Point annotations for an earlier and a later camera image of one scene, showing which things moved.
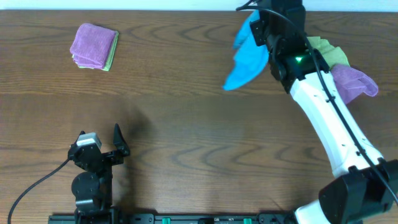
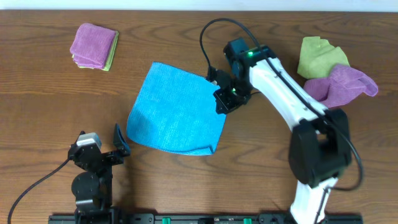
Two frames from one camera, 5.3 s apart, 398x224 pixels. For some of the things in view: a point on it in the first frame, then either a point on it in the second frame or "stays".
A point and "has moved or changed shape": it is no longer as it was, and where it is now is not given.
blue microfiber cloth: (250, 58) has moved or changed shape
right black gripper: (257, 28) → (223, 102)
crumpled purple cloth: (352, 83) stays
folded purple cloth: (91, 46) stays
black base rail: (175, 218) stays
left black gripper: (117, 157) stays
